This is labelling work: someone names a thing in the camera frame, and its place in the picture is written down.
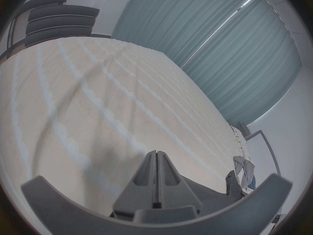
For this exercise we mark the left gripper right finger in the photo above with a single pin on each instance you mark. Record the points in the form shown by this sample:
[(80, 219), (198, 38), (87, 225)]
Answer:
[(171, 194)]

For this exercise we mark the black chest of drawers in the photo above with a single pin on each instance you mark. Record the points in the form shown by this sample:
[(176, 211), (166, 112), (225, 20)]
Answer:
[(61, 21)]

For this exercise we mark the black T-shirt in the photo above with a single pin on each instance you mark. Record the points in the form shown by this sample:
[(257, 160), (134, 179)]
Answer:
[(232, 185)]

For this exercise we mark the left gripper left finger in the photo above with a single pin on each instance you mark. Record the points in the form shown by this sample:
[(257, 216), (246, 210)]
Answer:
[(144, 194)]

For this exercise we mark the bed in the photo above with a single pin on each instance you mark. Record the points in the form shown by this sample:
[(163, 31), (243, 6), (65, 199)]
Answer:
[(97, 106)]

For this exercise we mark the pile of clothes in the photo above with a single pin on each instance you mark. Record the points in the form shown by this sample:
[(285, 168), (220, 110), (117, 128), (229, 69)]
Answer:
[(247, 172)]

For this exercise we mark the blue-green curtain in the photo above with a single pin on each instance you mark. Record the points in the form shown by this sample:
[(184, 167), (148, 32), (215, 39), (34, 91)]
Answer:
[(171, 16), (244, 65)]

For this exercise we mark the grey bedside table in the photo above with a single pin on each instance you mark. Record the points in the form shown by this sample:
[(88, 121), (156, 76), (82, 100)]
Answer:
[(242, 127)]

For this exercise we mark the white printed pillow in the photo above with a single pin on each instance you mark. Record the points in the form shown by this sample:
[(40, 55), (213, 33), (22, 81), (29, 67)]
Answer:
[(240, 141)]

